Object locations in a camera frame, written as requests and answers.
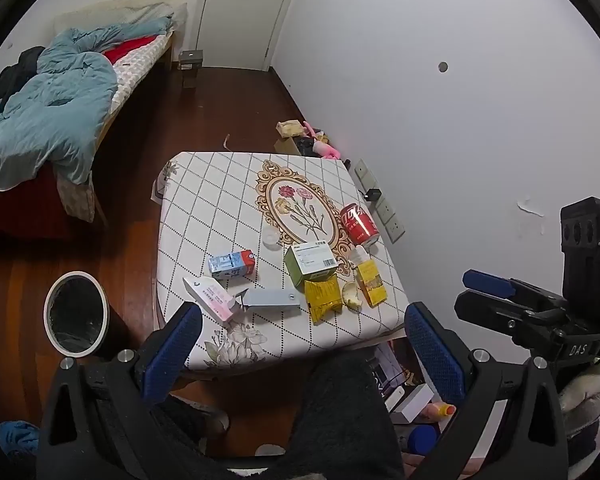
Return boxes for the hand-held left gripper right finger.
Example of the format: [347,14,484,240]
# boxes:
[404,301,570,480]

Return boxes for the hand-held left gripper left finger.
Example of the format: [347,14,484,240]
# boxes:
[36,301,203,480]

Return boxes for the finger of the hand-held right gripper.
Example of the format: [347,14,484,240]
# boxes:
[453,291,567,333]
[462,269,570,311]

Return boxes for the pink and white carton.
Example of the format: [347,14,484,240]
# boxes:
[182,275,243,323]

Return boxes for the small yellow box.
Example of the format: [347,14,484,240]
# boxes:
[355,260,387,308]

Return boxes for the white wrapper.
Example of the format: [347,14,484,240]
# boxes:
[341,281,363,311]

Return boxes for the white round trash bin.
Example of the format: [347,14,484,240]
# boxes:
[43,271,112,359]

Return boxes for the blue and white milk carton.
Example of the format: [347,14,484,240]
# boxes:
[208,250,257,280]

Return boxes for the grey box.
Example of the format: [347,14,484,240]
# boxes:
[234,288,302,311]

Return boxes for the yellow snack packet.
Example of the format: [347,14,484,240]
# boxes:
[304,276,346,325]

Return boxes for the red soda can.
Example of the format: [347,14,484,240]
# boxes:
[340,202,380,248]

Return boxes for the green box with white label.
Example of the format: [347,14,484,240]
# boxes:
[284,241,339,288]

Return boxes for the white boxes under table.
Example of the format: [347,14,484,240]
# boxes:
[372,342,435,426]

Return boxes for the orange capped bottle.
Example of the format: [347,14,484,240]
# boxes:
[425,402,456,422]

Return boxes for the grey slipper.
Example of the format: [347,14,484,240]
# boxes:
[169,394,230,436]

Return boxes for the blue round container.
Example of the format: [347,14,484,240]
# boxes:
[407,425,441,456]

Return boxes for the blue cloth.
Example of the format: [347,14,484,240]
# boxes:
[0,420,41,463]

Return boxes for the table with checked tablecloth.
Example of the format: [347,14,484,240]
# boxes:
[151,151,412,373]

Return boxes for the pink plush toy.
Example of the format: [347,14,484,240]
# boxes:
[302,121,341,161]

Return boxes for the cardboard box with clutter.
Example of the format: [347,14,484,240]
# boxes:
[273,120,326,157]

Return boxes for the light blue duvet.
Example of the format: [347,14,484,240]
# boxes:
[0,16,173,195]

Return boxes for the wooden bed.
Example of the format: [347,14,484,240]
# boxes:
[0,7,188,233]

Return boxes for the small grey stool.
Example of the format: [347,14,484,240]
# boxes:
[178,49,204,90]

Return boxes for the red bed sheet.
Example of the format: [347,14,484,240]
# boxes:
[102,35,160,65]

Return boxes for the black clothing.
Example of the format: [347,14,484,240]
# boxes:
[0,46,47,113]

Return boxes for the white pillow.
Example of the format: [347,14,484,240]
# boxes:
[120,2,188,31]

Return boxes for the white door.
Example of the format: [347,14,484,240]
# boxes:
[197,0,301,71]

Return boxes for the white wall socket strip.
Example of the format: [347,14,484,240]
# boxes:
[354,159,407,243]

